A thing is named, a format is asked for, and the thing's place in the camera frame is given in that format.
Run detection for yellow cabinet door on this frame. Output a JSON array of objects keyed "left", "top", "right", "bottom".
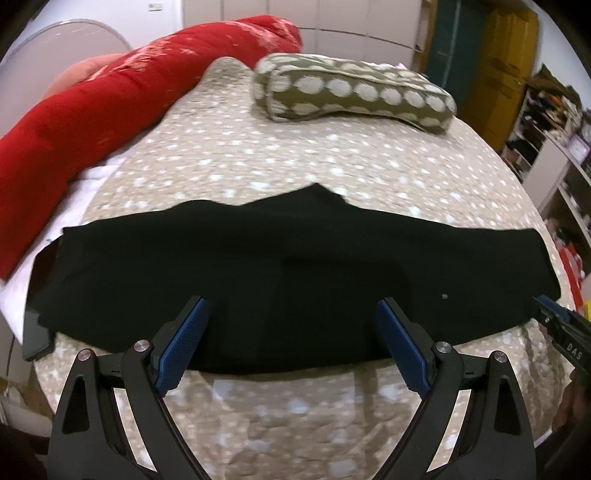
[{"left": 473, "top": 8, "right": 540, "bottom": 154}]

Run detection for white bed sheet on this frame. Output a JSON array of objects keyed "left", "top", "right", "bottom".
[{"left": 0, "top": 154, "right": 122, "bottom": 344}]

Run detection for white wardrobe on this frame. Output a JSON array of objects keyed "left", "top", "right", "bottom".
[{"left": 181, "top": 0, "right": 437, "bottom": 52}]

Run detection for teal cabinet door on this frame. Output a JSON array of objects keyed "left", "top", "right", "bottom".
[{"left": 424, "top": 0, "right": 488, "bottom": 89}]

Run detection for pink pillow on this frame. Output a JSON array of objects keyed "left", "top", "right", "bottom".
[{"left": 50, "top": 53, "right": 126, "bottom": 99}]

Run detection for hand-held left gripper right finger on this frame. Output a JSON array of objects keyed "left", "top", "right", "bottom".
[{"left": 375, "top": 298, "right": 539, "bottom": 480}]

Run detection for cluttered white shelf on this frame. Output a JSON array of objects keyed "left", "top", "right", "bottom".
[{"left": 502, "top": 65, "right": 591, "bottom": 264}]

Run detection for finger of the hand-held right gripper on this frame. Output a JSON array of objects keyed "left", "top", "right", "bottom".
[{"left": 532, "top": 296, "right": 565, "bottom": 329}]

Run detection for black pants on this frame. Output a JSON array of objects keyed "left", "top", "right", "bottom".
[{"left": 27, "top": 183, "right": 562, "bottom": 376}]

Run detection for person's right hand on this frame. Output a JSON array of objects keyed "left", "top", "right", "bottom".
[{"left": 551, "top": 369, "right": 591, "bottom": 435}]

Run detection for beige spotted bedspread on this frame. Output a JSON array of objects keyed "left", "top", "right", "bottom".
[{"left": 31, "top": 56, "right": 583, "bottom": 480}]

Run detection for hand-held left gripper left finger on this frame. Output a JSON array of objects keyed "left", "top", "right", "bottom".
[{"left": 48, "top": 295, "right": 218, "bottom": 480}]

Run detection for green polka dot pillow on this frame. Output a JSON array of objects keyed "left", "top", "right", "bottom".
[{"left": 252, "top": 53, "right": 458, "bottom": 137}]

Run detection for red and white cloth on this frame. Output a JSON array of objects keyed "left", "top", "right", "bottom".
[{"left": 558, "top": 244, "right": 591, "bottom": 303}]

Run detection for red quilt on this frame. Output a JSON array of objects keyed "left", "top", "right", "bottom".
[{"left": 0, "top": 15, "right": 304, "bottom": 280}]

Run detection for clear plastic chair back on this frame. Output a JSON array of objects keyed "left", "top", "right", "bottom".
[{"left": 0, "top": 18, "right": 136, "bottom": 93}]

